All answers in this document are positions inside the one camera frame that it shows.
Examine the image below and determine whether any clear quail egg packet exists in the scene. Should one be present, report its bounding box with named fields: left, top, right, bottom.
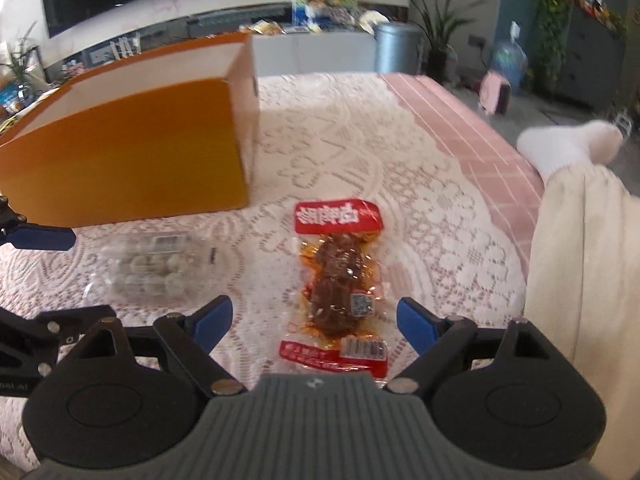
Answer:
left=84, top=231, right=217, bottom=306

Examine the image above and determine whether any red spicy meat packet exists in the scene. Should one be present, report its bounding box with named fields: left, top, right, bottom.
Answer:
left=279, top=198, right=388, bottom=382

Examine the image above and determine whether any white lace tablecloth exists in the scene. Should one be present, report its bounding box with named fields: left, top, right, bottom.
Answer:
left=1, top=74, right=542, bottom=385

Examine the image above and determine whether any teddy bear gift box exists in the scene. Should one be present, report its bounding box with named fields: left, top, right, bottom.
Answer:
left=291, top=0, right=359, bottom=30

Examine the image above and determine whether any orange cardboard box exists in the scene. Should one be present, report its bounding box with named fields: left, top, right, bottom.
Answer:
left=1, top=32, right=259, bottom=228

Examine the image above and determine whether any snack pile on cabinet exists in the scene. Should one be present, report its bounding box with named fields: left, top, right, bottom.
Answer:
left=239, top=20, right=284, bottom=36

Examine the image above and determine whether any beige trouser leg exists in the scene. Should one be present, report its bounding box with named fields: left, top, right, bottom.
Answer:
left=524, top=164, right=639, bottom=479

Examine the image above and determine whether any trailing green ivy plant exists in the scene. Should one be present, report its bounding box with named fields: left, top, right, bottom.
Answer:
left=529, top=0, right=627, bottom=87

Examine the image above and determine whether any pink small heater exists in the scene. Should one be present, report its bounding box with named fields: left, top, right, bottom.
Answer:
left=478, top=70, right=511, bottom=116

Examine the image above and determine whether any white wifi router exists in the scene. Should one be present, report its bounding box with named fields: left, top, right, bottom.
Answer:
left=110, top=32, right=142, bottom=60

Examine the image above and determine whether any potted aloe plant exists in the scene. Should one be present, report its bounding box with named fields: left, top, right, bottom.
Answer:
left=1, top=22, right=40, bottom=107

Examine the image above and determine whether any white sock foot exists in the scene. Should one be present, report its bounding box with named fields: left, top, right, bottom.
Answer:
left=516, top=120, right=624, bottom=184

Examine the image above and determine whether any white tv cabinet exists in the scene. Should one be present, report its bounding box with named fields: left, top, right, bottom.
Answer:
left=253, top=32, right=376, bottom=77

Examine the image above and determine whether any green potted floor plant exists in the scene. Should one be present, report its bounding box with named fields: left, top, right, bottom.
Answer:
left=408, top=0, right=487, bottom=84

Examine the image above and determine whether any dark grey drawer cabinet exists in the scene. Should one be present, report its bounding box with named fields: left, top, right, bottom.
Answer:
left=555, top=8, right=625, bottom=110

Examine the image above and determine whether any grey metal trash bin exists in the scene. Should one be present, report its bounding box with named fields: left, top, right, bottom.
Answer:
left=374, top=22, right=425, bottom=75

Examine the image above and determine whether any blue water jug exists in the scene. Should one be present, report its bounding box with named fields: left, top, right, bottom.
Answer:
left=489, top=21, right=528, bottom=93

